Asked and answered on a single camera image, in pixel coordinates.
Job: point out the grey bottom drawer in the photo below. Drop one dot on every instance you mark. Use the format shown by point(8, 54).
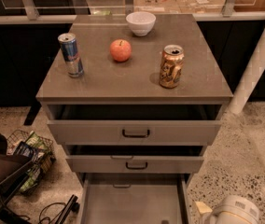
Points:
point(134, 199)

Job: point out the grey drawer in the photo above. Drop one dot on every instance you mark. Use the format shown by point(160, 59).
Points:
point(134, 199)
point(134, 125)
point(135, 159)

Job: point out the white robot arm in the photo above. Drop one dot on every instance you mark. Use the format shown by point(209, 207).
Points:
point(231, 210)

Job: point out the grey drawer cabinet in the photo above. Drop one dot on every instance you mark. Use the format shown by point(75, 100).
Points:
point(137, 80)

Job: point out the grey top drawer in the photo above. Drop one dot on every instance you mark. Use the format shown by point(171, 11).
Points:
point(134, 125)

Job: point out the grey middle drawer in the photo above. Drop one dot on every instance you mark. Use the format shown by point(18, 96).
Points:
point(135, 159)

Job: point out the red apple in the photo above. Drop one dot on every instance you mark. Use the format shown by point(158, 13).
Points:
point(120, 50)

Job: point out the gold soda can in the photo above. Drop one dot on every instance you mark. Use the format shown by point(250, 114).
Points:
point(171, 64)

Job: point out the white ceramic bowl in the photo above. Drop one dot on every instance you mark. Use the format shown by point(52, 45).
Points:
point(141, 22)

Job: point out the blue silver energy drink can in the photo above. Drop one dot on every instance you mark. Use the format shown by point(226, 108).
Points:
point(68, 43)

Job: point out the green snack bag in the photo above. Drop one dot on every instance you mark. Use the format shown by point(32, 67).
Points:
point(42, 162)

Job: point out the cardboard box left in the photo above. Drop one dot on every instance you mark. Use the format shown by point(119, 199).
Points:
point(157, 6)

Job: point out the black bar tool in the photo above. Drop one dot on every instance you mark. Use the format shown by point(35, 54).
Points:
point(71, 206)

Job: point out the dark blue snack bag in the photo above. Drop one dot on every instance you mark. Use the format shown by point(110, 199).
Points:
point(26, 150)

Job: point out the black wire basket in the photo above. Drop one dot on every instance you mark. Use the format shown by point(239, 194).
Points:
point(14, 140)

